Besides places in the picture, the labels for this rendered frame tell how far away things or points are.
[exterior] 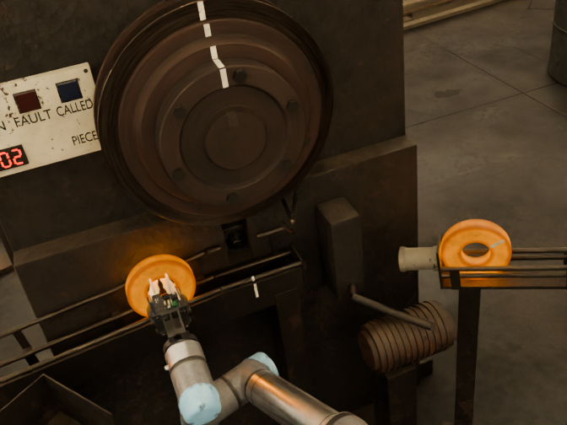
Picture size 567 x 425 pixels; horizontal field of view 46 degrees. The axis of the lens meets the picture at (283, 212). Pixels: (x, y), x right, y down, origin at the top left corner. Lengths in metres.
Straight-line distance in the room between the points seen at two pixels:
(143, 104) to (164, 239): 0.41
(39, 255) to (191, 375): 0.44
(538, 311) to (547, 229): 0.48
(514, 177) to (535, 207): 0.24
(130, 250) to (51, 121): 0.33
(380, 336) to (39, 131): 0.88
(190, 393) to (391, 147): 0.76
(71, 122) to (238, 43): 0.39
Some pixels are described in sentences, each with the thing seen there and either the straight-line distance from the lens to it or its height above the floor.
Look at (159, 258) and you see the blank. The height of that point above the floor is 0.81.
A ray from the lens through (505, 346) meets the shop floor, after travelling 2.36.
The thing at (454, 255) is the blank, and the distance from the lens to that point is 1.58.
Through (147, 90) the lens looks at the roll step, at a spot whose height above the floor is 1.23.
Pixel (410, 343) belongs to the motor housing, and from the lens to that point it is 1.64.
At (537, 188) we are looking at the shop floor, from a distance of 3.11.
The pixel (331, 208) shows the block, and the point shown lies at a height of 0.80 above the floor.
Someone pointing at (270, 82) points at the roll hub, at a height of 1.21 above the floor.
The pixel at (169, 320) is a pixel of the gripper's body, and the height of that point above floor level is 0.77.
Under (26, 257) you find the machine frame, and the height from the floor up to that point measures 0.87.
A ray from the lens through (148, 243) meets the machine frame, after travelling 1.52.
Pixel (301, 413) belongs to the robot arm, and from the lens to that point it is 1.25.
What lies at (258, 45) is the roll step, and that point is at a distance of 1.24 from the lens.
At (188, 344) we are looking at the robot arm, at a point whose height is 0.76.
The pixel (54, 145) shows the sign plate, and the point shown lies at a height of 1.10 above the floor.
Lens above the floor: 1.69
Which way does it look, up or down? 34 degrees down
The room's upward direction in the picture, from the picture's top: 8 degrees counter-clockwise
